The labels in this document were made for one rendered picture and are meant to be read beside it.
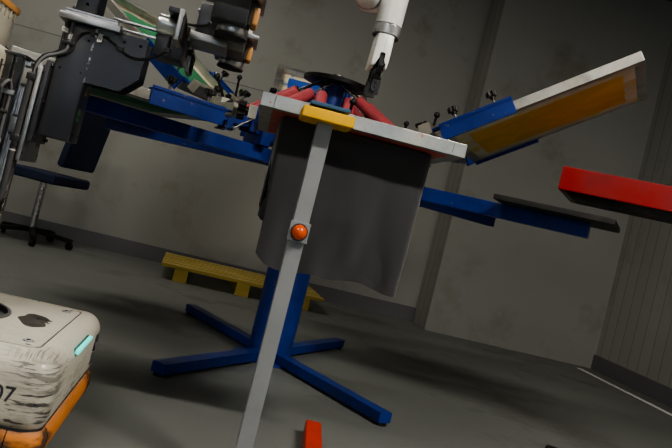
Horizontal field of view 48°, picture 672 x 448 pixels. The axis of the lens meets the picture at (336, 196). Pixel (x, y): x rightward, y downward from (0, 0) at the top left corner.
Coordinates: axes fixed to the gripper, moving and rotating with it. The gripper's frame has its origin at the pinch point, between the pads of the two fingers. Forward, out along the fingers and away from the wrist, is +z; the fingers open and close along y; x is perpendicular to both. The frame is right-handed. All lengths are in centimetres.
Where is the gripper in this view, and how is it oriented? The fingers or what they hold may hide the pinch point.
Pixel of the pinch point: (371, 89)
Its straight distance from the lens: 211.9
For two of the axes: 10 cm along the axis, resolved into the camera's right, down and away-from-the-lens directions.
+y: 1.1, 0.0, -9.9
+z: -2.5, 9.7, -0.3
